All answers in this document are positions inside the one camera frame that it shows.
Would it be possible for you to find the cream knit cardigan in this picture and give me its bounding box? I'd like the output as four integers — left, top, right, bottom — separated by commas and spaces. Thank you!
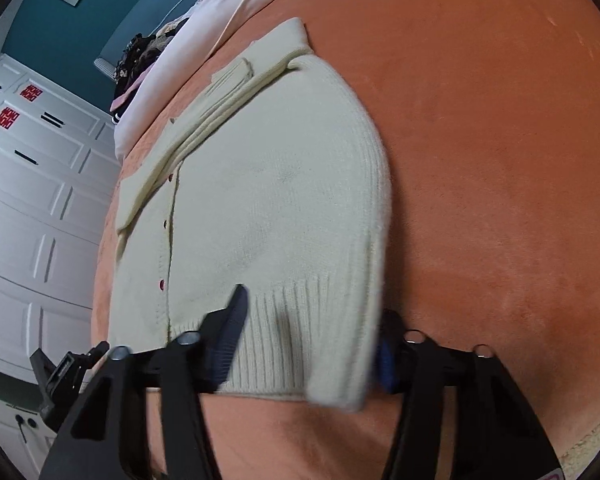
110, 17, 393, 414

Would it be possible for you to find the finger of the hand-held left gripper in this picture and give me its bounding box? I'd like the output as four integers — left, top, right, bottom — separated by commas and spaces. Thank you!
28, 342, 111, 432

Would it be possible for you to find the pile of dark clothes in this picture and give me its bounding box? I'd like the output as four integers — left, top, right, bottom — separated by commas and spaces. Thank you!
110, 0, 215, 117

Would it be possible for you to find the white low cabinet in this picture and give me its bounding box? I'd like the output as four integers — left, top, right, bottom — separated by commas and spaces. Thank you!
0, 400, 60, 480

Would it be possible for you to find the orange plush blanket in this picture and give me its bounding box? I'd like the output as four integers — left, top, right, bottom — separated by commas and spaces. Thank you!
87, 0, 600, 480

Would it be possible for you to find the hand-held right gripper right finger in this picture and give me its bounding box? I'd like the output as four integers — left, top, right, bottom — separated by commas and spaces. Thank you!
374, 309, 562, 480

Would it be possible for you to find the white duvet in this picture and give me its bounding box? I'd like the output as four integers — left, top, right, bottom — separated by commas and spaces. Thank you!
112, 0, 331, 162

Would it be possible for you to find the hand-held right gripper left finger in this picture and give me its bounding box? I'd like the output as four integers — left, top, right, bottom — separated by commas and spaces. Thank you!
44, 284, 251, 480

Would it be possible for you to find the teal padded headboard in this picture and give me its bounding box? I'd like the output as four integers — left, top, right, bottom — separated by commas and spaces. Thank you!
98, 0, 231, 77

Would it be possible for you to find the white panelled wardrobe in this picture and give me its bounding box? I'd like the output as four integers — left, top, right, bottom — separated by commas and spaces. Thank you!
0, 52, 123, 377

